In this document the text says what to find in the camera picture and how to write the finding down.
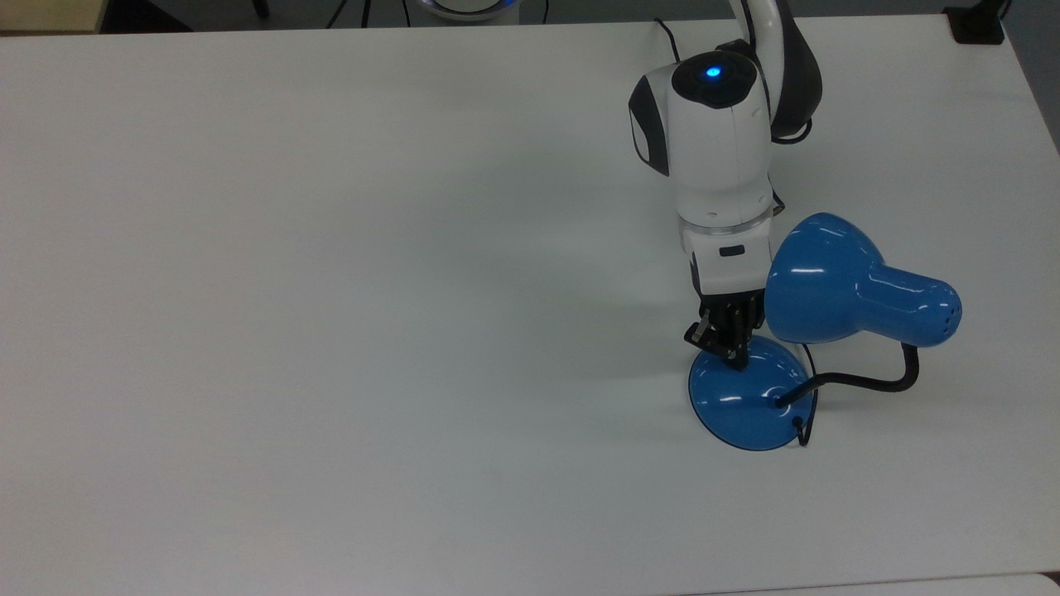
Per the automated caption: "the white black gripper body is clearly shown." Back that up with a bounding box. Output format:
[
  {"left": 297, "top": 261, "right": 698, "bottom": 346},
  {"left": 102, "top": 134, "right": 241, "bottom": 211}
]
[{"left": 680, "top": 223, "right": 773, "bottom": 334}]

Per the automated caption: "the blue desk lamp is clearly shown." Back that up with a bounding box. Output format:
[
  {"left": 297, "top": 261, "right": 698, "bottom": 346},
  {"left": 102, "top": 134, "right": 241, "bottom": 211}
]
[{"left": 687, "top": 212, "right": 964, "bottom": 453}]

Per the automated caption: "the black clamp stand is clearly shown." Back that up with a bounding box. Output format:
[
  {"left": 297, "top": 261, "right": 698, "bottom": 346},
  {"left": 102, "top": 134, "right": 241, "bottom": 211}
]
[{"left": 943, "top": 0, "right": 1008, "bottom": 46}]

